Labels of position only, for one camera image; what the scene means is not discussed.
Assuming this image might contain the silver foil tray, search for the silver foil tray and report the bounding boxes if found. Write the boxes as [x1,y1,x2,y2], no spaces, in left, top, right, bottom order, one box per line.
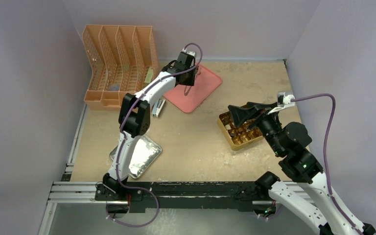
[108,134,162,180]

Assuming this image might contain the pink tongs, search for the pink tongs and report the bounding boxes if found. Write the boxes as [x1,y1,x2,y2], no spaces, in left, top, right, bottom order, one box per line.
[184,86,192,96]

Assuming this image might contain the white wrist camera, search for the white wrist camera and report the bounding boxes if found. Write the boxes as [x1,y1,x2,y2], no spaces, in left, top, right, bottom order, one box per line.
[182,48,196,57]
[268,91,295,114]

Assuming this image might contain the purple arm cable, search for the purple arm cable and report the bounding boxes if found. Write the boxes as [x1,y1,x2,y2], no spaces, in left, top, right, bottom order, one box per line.
[105,43,204,228]
[291,94,376,235]

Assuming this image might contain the pink plastic tray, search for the pink plastic tray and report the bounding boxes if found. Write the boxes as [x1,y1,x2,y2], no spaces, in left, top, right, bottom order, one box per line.
[164,65,222,113]

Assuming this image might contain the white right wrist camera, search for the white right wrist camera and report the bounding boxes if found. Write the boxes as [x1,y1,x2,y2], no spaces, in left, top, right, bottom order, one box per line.
[268,91,295,114]

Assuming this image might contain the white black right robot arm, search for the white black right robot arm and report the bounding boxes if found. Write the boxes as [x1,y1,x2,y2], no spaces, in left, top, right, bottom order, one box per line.
[228,102,376,235]

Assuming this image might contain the grey blue stapler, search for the grey blue stapler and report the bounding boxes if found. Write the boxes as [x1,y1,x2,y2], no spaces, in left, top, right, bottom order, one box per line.
[152,99,166,118]

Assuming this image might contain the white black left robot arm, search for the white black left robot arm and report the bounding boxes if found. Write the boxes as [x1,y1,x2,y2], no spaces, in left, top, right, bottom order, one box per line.
[102,49,197,200]

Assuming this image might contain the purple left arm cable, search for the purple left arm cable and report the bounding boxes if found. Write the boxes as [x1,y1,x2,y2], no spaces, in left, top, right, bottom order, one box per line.
[105,43,204,228]

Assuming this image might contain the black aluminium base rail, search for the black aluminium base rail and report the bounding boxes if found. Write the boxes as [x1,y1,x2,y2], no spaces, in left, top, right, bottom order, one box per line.
[47,181,308,215]

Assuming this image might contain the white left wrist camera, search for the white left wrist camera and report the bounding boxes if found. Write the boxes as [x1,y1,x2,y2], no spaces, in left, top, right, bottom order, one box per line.
[182,48,196,57]

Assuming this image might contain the orange plastic file organizer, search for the orange plastic file organizer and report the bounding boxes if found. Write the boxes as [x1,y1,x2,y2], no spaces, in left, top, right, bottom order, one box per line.
[82,24,160,111]

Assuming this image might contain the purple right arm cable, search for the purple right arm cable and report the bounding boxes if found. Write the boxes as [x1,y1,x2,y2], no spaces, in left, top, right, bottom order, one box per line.
[291,94,376,235]

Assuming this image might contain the gold chocolate box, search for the gold chocolate box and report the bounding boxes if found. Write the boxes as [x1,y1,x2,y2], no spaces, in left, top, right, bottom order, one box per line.
[217,112,263,151]

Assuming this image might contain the green eraser block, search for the green eraser block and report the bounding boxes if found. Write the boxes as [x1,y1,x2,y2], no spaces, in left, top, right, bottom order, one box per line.
[144,67,154,84]

